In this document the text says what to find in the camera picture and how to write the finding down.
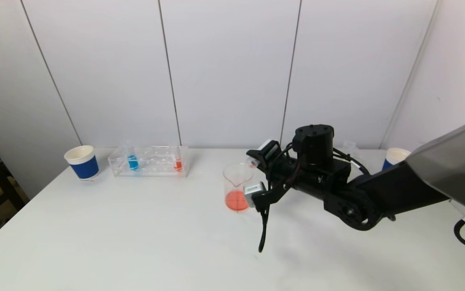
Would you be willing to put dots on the blue white paper cup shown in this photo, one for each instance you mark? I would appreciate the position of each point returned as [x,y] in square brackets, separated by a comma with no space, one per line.
[394,155]
[85,167]

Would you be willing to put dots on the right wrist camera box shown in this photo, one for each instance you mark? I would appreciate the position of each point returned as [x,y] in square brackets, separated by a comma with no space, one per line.
[253,192]

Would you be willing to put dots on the clear acrylic test tube rack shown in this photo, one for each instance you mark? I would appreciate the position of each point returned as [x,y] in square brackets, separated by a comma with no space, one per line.
[362,154]
[155,161]

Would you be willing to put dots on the test tube with red pigment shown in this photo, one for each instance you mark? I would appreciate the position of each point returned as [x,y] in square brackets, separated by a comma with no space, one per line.
[178,165]
[253,163]

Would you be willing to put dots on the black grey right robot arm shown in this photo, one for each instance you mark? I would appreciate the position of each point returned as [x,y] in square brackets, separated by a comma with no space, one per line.
[402,190]

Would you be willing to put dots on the test tube with blue pigment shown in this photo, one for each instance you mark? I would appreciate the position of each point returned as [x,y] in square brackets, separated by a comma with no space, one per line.
[133,163]

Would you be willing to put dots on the clear glass beaker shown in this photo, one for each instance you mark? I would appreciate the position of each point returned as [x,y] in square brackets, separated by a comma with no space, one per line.
[235,200]

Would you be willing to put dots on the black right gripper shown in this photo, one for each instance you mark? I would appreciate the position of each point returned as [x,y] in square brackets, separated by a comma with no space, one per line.
[270,154]

